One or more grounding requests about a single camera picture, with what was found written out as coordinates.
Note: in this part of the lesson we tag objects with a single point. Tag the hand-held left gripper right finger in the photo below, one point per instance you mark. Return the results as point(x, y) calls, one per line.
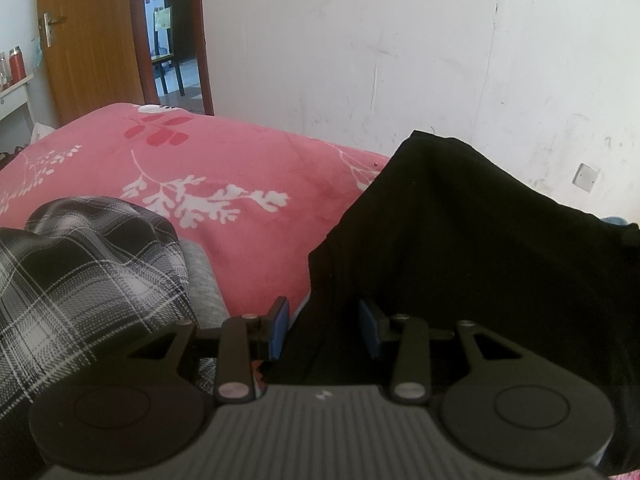
point(370, 332)

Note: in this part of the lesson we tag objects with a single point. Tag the plaid shirt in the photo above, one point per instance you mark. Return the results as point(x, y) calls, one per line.
point(85, 280)

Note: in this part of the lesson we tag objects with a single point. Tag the pink floral blanket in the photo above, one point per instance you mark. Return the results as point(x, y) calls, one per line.
point(240, 160)

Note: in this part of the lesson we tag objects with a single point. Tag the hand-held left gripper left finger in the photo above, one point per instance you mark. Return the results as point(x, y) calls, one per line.
point(280, 327)

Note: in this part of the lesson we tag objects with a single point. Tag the red thermos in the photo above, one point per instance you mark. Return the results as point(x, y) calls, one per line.
point(17, 65)

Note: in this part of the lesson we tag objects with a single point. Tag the black t-shirt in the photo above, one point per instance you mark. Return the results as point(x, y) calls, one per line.
point(475, 250)

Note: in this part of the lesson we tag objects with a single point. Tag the grey sweatshirt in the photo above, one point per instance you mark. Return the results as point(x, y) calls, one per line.
point(202, 280)

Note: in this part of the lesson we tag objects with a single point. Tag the white side table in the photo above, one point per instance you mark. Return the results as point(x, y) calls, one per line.
point(15, 95)

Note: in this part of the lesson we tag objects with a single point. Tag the folded light blue cloth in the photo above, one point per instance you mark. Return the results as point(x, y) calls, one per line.
point(614, 220)

